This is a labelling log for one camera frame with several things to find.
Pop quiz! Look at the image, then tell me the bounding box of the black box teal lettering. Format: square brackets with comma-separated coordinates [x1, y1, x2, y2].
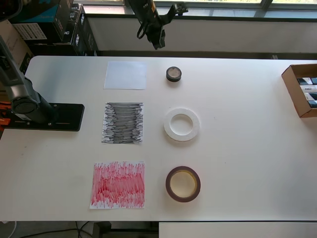
[9, 0, 62, 25]

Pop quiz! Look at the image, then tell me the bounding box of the blank white paper sheet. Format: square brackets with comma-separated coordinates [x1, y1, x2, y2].
[103, 61, 147, 90]

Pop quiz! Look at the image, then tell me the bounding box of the white panel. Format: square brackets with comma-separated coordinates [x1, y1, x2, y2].
[158, 222, 317, 238]

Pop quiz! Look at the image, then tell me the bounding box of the red tape roll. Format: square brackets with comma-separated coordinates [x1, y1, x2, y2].
[165, 166, 202, 203]

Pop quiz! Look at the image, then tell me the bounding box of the white floor cable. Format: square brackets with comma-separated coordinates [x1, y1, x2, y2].
[0, 220, 17, 238]

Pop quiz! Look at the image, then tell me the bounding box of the tall GX760A cardboard box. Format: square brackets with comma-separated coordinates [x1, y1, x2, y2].
[0, 19, 35, 75]

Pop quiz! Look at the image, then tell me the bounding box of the white tape roll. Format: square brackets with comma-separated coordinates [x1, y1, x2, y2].
[163, 108, 201, 142]

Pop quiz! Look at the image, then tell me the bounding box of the black box red print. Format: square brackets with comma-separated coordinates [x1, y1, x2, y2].
[53, 2, 84, 45]

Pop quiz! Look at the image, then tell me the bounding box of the black floor cable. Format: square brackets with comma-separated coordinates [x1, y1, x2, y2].
[74, 220, 95, 238]

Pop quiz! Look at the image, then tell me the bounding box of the black box white label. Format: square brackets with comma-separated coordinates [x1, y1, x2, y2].
[11, 22, 75, 46]

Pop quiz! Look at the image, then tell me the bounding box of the open shallow cardboard box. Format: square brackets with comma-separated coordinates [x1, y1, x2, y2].
[281, 63, 317, 119]

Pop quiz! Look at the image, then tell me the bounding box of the black tape roll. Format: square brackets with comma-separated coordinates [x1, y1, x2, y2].
[166, 66, 183, 83]

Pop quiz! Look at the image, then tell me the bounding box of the red scribbled paper sheet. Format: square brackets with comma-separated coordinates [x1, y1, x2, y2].
[89, 161, 146, 210]

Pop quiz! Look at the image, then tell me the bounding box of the camera board with bracket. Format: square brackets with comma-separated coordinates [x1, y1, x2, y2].
[160, 2, 189, 25]

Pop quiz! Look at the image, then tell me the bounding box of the dark patterned box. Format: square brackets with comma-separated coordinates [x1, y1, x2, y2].
[73, 11, 99, 57]

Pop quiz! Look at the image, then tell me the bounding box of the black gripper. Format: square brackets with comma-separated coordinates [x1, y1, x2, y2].
[140, 14, 166, 51]

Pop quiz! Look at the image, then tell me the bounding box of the black table leg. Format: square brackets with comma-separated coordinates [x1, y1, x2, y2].
[93, 221, 112, 238]

